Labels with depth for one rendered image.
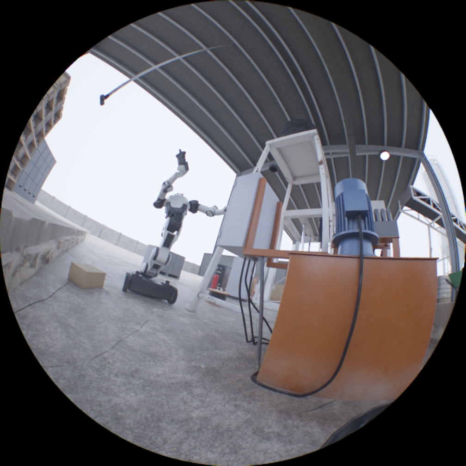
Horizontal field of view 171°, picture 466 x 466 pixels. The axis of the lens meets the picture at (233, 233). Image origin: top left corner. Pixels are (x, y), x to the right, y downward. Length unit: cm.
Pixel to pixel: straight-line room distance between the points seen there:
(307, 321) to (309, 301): 8
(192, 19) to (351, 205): 520
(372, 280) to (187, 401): 76
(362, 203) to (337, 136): 516
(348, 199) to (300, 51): 442
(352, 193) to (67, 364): 122
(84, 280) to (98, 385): 91
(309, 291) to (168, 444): 68
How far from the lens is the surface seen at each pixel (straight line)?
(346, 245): 74
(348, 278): 67
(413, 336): 81
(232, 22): 500
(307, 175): 302
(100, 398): 54
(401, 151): 607
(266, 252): 87
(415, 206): 664
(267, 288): 399
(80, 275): 137
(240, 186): 124
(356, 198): 76
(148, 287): 165
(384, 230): 104
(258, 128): 549
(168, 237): 161
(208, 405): 60
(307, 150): 261
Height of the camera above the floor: 43
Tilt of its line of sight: 18 degrees up
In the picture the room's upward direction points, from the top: 15 degrees clockwise
